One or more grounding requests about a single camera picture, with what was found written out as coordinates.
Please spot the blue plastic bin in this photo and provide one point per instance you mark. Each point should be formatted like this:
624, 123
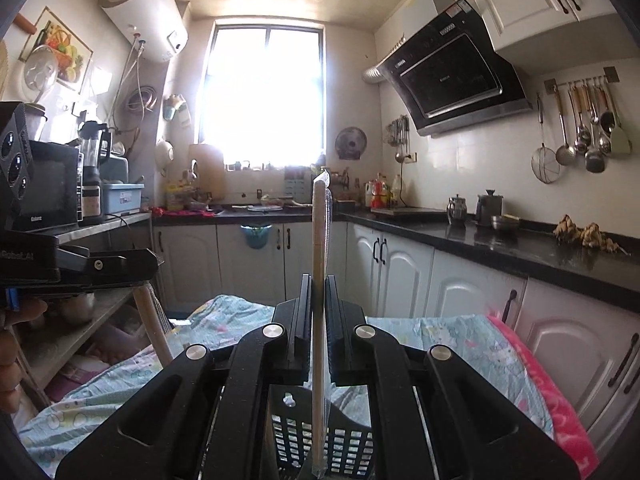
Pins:
122, 200

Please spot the steel pot with lid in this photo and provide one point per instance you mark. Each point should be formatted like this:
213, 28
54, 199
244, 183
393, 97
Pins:
488, 209

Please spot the green wall-mounted holder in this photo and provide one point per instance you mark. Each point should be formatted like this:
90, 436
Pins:
175, 107

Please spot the green plastic utensil basket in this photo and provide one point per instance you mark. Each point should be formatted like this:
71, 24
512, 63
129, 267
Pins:
345, 445

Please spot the black blender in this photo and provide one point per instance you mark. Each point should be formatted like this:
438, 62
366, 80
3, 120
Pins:
92, 160

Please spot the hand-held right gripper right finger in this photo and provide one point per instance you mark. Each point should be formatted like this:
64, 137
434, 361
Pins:
335, 330

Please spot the plastic-wrapped wooden chopstick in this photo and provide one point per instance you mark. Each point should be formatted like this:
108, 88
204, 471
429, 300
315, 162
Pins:
152, 325
320, 220

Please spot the steel ladle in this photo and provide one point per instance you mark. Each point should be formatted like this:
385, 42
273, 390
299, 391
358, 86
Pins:
565, 155

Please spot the kitchen window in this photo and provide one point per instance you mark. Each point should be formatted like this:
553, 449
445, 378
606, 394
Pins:
260, 95

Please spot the wall utensil rail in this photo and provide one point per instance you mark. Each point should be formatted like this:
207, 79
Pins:
580, 82

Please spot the white water heater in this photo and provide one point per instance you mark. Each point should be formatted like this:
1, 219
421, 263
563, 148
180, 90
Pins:
145, 10

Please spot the metal shelf rack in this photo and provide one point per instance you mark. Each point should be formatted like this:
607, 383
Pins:
70, 325

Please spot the group of condiment bottles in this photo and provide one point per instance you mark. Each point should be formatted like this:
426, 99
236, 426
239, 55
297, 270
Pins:
382, 192

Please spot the cartoon printed tablecloth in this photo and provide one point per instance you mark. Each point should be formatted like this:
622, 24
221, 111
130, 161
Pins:
230, 310

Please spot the black range hood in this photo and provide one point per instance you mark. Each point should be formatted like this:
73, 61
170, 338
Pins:
450, 75

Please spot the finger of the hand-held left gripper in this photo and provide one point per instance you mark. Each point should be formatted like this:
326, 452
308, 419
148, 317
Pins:
115, 266

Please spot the steel bowl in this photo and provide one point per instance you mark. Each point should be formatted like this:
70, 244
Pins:
504, 222

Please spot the fruit wall poster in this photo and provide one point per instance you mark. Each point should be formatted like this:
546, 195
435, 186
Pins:
67, 45

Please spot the black condiment rack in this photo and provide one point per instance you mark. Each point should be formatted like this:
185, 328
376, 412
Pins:
345, 195

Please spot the person's left hand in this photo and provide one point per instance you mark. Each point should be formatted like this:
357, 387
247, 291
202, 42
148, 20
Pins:
12, 355

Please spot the bunch of hanging spoons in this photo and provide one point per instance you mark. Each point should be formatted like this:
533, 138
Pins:
595, 155

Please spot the red cloth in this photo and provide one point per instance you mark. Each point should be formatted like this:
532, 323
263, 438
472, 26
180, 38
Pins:
182, 212

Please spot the glass pot lid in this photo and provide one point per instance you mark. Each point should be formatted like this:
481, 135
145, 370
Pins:
39, 72

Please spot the silver exhaust duct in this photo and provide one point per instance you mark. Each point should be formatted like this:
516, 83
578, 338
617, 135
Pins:
372, 75

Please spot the ginger roots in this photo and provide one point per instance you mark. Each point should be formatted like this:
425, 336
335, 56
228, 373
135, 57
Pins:
590, 235

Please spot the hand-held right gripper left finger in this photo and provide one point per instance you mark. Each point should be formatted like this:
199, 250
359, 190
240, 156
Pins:
302, 330

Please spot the blue hanging waste bin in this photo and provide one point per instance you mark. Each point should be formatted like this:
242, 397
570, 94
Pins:
256, 237

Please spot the white lower cabinets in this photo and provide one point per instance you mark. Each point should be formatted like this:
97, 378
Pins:
455, 290

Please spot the round wall vent fan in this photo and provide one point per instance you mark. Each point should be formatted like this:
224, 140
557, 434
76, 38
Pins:
351, 142

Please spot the small steel kettle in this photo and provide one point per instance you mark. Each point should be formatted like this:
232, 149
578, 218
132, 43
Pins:
456, 210

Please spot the black microwave oven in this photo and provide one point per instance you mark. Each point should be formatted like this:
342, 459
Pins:
47, 190

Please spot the pink blanket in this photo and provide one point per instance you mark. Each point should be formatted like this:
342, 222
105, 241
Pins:
545, 385

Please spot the pale green spatula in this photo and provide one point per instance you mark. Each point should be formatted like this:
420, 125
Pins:
620, 142

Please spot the black countertop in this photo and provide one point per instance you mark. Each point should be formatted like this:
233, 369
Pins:
500, 245

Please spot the small hanging utensil set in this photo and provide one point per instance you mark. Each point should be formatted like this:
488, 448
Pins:
400, 135

